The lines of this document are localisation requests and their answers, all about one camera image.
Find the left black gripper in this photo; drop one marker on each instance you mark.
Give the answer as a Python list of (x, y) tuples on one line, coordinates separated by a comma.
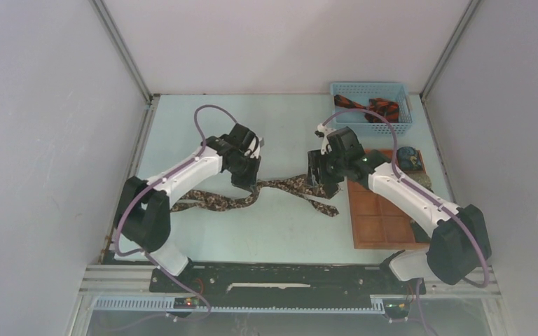
[(249, 183)]

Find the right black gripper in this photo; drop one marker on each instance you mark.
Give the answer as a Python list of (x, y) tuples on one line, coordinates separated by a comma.
[(316, 159)]

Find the brown floral tie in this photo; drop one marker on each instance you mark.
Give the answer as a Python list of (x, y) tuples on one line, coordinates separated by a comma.
[(299, 187)]

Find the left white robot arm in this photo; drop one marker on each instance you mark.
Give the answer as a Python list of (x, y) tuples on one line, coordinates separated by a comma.
[(143, 212)]

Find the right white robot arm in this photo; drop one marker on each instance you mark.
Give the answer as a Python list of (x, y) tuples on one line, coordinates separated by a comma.
[(459, 241)]

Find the blue rolled tie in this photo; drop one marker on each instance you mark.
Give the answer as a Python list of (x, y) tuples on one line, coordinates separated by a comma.
[(409, 159)]

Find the red black patterned tie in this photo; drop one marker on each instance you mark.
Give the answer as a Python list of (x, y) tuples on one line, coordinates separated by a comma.
[(388, 109)]

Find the blue plastic basket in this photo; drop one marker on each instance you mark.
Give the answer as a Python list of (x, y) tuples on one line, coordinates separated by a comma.
[(368, 123)]

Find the wooden compartment tray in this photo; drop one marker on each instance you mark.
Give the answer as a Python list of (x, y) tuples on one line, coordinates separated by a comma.
[(379, 224)]

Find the olive rolled tie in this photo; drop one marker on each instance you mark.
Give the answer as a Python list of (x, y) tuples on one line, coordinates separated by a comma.
[(421, 178)]

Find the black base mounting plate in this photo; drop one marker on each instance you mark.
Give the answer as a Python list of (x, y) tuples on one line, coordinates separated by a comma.
[(331, 286)]

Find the aluminium frame rail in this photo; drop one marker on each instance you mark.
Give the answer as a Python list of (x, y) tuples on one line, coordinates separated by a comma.
[(136, 279)]

